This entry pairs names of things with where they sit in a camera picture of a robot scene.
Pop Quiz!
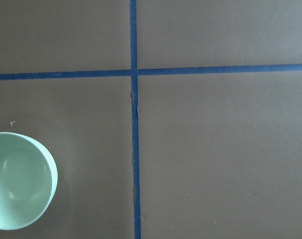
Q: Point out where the green bowl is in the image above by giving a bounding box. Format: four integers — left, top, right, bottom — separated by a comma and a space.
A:
0, 132, 58, 231

